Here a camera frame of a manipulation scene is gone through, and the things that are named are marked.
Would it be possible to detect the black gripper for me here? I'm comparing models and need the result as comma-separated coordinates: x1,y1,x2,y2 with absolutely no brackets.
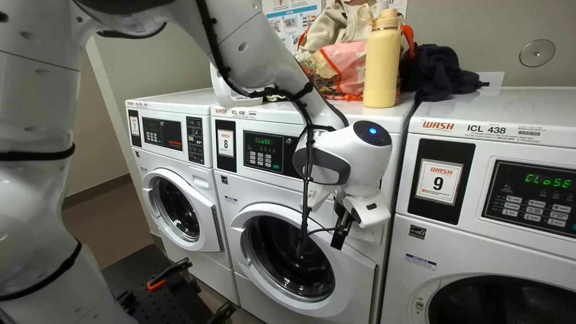
332,203,359,250

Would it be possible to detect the white washing machine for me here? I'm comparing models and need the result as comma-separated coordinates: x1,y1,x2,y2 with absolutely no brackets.
213,101,413,324
125,88,238,302
380,86,576,324

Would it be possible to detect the dark navy cloth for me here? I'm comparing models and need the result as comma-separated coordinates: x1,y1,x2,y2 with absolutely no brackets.
400,43,488,101

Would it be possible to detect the pile of clothes in bag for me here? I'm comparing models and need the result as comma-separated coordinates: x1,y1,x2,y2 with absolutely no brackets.
296,14,416,102

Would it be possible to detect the yellow water bottle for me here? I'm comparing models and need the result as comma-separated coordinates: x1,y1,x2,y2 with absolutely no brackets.
364,9,402,108

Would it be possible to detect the black base platform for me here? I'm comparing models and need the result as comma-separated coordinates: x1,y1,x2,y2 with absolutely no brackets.
103,245,236,324

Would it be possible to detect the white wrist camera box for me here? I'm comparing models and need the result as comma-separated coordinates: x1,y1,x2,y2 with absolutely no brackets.
344,196,391,228

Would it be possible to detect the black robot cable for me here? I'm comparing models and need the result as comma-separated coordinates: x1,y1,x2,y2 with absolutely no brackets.
195,0,353,259

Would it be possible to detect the orange handled clamp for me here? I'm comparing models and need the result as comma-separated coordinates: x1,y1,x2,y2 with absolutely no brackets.
146,257,193,293

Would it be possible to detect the wall instruction poster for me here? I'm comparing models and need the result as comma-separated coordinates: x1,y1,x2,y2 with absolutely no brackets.
260,0,407,56

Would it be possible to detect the round wall cover plate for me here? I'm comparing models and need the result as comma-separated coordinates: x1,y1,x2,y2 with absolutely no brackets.
519,38,557,68

